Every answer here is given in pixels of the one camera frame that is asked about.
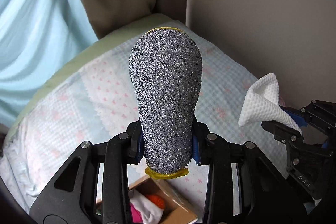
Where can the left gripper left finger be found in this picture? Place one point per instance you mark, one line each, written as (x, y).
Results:
(92, 186)

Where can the cardboard box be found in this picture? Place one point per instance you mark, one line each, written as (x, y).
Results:
(177, 209)

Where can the magenta and white cloth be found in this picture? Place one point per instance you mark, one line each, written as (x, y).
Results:
(143, 210)

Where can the white embossed paper towel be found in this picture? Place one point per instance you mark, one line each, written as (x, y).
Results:
(261, 104)

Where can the floral checkered bed sheet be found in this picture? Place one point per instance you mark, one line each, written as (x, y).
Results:
(98, 102)

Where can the orange pompom toy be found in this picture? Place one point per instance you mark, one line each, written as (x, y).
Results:
(157, 200)

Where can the silver yellow scrub sponge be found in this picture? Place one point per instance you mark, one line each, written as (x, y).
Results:
(165, 69)

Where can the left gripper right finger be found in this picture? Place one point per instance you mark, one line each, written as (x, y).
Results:
(243, 185)

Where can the green mattress cover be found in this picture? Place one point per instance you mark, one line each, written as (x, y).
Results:
(101, 46)

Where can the light blue hanging sheet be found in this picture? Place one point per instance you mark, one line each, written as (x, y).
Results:
(38, 37)

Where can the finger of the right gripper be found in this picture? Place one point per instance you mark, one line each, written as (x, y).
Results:
(281, 132)
(296, 115)

